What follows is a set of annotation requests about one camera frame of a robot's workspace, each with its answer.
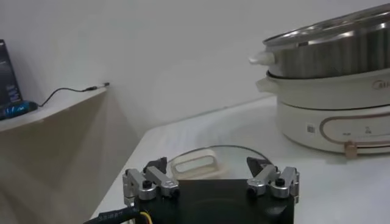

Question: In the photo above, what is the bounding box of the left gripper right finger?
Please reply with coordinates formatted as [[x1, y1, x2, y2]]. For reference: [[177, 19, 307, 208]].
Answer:
[[246, 156, 300, 203]]

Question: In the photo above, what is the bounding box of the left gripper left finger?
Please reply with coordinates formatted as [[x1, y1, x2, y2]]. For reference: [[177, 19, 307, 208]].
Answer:
[[122, 156, 181, 207]]

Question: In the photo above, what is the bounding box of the glass pot lid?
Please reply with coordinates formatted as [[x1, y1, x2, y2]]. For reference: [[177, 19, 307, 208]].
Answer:
[[166, 144, 274, 180]]

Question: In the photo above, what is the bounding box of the stainless steel steamer basket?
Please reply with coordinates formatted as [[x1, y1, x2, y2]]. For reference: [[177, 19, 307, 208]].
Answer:
[[248, 2, 390, 79]]

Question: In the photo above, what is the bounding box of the white electric cooking pot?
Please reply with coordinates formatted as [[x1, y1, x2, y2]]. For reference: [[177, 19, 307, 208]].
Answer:
[[255, 68, 390, 158]]

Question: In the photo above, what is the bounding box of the white curved side desk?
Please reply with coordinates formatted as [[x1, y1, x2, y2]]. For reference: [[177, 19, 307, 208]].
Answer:
[[0, 86, 109, 133]]

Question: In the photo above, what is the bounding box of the blue computer mouse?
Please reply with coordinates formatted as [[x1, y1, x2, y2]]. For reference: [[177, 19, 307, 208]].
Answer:
[[0, 100, 39, 121]]

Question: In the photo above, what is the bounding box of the black laptop screen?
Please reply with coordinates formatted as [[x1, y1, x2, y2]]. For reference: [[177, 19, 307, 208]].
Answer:
[[0, 38, 24, 107]]

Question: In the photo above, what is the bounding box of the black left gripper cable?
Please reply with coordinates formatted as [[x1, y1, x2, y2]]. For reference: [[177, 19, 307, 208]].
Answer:
[[83, 206, 153, 224]]

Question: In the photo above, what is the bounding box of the black cable with adapter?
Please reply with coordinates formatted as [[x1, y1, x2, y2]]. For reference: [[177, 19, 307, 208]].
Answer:
[[38, 82, 110, 107]]

